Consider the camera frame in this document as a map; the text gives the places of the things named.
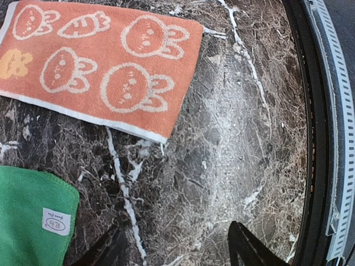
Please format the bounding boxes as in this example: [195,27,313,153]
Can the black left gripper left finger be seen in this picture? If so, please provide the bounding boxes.
[72,224,126,265]

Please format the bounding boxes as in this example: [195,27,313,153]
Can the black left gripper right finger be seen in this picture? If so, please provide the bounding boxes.
[227,221,289,266]

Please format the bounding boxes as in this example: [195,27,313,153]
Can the orange bunny pattern towel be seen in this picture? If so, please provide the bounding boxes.
[1,1,204,144]

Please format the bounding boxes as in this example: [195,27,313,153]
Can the green microfibre towel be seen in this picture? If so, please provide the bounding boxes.
[1,166,79,265]

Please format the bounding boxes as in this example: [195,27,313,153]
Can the black front table rail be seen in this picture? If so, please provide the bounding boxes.
[283,1,333,265]

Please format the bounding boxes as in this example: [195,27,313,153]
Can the white slotted cable duct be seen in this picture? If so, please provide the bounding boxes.
[305,1,354,265]

